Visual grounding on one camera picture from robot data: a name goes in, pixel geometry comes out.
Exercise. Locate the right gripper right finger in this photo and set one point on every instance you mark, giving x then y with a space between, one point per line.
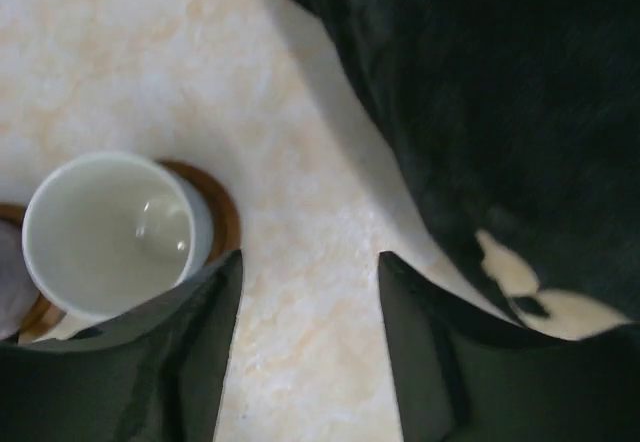
462 374

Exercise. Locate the wooden coaster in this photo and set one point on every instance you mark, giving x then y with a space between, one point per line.
222 212
12 213

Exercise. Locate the black floral blanket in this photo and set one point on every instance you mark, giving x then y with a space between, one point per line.
515 124

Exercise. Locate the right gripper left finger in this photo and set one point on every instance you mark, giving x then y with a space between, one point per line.
154 373

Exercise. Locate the white and blue cup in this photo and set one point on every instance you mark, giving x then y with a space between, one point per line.
110 242

